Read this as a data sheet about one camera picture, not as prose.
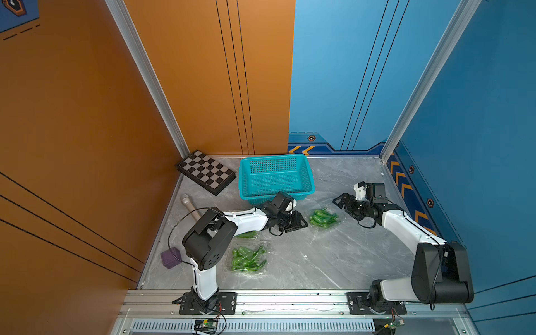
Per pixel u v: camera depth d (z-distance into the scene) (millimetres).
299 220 822
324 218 912
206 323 715
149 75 851
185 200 990
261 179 1100
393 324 696
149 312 732
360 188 826
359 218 800
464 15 705
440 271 849
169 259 785
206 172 1087
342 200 809
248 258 795
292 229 808
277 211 728
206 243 502
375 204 691
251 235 852
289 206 771
